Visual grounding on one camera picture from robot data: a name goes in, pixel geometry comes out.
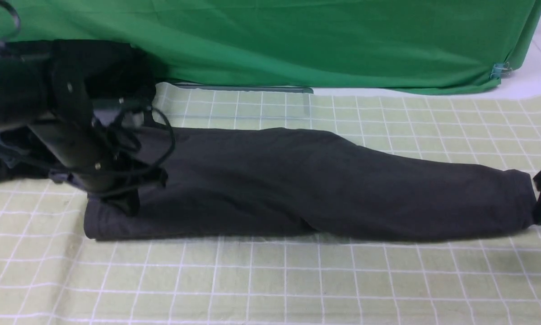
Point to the green backdrop cloth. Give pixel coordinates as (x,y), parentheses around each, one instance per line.
(427,47)

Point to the green checkered table mat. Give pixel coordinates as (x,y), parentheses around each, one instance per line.
(50,274)

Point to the black garment pile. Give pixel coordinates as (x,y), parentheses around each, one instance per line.
(130,67)

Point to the blue binder clip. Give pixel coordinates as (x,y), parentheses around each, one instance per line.
(501,70)

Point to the gray long-sleeve top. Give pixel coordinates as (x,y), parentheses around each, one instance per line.
(280,181)

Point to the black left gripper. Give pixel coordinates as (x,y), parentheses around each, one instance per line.
(121,192)

